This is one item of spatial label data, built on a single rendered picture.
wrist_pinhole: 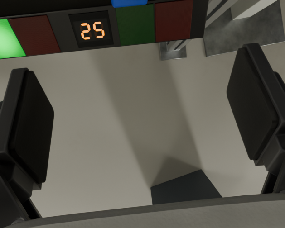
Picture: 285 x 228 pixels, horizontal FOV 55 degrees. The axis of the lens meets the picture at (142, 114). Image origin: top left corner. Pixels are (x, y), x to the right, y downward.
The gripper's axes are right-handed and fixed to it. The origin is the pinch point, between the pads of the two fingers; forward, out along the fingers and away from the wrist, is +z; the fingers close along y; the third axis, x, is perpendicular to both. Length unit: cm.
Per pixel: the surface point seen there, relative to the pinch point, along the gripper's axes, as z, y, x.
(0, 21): 11.1, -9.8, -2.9
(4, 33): 11.1, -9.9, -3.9
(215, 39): 60, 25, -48
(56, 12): 11.2, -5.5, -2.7
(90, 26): 11.1, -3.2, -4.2
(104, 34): 11.1, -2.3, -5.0
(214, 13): 28.1, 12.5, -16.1
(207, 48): 58, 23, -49
